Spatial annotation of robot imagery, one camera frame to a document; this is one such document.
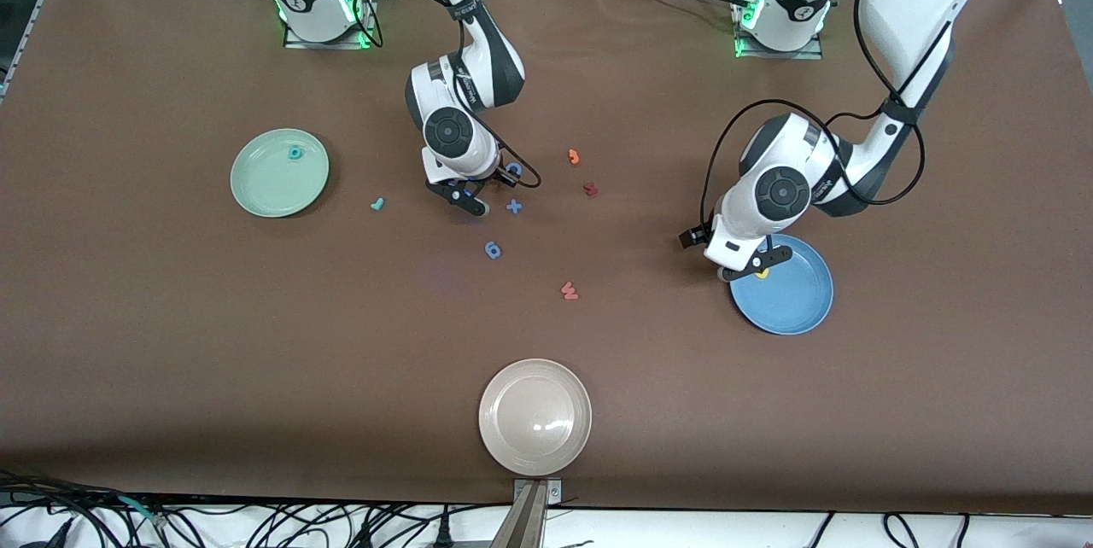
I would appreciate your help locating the brown table cover sheet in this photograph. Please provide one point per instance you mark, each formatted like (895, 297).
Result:
(171, 343)

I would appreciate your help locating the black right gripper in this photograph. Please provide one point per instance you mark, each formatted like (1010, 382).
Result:
(493, 178)

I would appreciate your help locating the grey metal camera mount post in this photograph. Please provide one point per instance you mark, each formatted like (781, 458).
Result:
(528, 522)

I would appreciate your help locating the grey table side rail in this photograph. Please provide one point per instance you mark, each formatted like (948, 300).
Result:
(26, 23)

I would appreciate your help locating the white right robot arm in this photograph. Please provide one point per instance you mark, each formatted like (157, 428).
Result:
(448, 131)

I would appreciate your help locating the blue foam digit six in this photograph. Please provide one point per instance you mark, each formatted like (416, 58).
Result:
(488, 247)

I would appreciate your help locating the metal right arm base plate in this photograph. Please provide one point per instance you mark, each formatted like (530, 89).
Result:
(329, 44)

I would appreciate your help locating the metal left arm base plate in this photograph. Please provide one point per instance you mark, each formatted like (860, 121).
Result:
(781, 55)

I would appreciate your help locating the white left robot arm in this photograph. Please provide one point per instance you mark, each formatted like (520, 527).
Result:
(781, 194)

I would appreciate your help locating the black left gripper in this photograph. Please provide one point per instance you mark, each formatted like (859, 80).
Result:
(694, 235)

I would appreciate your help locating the beige plate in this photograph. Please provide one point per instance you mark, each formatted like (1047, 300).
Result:
(534, 416)

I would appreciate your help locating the pink foam letter w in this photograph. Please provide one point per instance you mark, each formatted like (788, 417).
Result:
(569, 292)

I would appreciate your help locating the light green plate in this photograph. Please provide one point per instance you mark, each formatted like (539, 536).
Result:
(265, 185)

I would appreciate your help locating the blue plate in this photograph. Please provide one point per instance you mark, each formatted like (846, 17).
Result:
(794, 300)

